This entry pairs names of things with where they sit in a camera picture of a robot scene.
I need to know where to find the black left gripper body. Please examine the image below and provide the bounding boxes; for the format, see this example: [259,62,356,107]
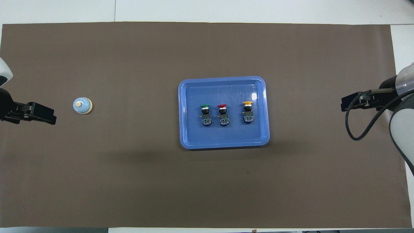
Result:
[0,87,31,125]

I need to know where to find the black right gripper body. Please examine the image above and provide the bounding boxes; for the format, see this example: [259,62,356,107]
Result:
[366,75,400,112]

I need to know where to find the light blue call bell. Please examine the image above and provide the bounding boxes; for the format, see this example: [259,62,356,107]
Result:
[73,97,93,115]

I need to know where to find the yellow mushroom push button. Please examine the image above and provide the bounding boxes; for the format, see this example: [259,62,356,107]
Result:
[242,101,254,124]

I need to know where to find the red mushroom push button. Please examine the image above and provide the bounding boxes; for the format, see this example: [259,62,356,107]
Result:
[217,104,230,127]

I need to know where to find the green mushroom push button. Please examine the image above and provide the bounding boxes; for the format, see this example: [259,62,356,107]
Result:
[200,104,212,127]

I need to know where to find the blue plastic tray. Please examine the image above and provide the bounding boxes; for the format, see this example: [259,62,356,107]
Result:
[178,76,270,150]

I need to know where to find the brown table mat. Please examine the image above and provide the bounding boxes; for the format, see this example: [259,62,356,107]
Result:
[0,21,413,228]

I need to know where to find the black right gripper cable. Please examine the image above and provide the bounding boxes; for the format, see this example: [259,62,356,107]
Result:
[345,90,414,141]

